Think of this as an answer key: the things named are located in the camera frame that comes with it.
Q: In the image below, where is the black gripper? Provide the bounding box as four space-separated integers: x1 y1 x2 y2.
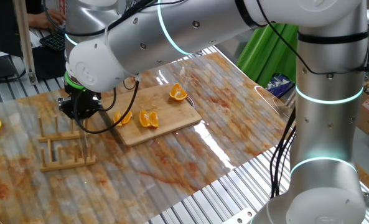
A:
58 85 103 123

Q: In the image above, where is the cut orange piece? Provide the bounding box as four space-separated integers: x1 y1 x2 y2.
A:
169 83 189 102
121 110 133 125
148 111 159 129
113 110 123 128
139 110 152 128

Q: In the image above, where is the bare person hand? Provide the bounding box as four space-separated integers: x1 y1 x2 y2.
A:
27 8 67 30

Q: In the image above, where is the wooden peg rack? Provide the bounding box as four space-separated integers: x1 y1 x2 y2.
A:
37 115 97 173

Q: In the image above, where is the black desk pad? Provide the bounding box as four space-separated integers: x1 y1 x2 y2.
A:
31 45 67 80

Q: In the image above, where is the black computer keyboard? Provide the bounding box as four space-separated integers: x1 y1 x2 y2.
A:
39 30 66 52

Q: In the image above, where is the white paper sheet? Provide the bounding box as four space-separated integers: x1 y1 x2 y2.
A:
0 30 42 58

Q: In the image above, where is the bamboo cutting board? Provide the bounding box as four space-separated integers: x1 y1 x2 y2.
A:
99 83 203 147

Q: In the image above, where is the marble pattern plastic mat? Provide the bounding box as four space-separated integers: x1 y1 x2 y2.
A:
0 52 309 224

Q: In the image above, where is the black monitor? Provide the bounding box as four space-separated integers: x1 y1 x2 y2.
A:
0 0 25 82

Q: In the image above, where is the green fabric curtain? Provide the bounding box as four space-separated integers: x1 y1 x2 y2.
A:
236 23 299 88

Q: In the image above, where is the blue patterned bag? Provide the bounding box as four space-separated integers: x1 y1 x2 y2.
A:
266 73 294 99

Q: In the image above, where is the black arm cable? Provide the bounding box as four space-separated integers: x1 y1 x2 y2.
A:
42 0 188 134

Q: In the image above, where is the aluminium frame post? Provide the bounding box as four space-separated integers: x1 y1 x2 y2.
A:
12 0 39 85
285 90 297 108

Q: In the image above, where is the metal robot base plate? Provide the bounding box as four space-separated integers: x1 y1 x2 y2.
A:
222 207 257 224

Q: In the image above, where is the black base cable bundle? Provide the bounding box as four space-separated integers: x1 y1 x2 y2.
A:
269 107 297 198

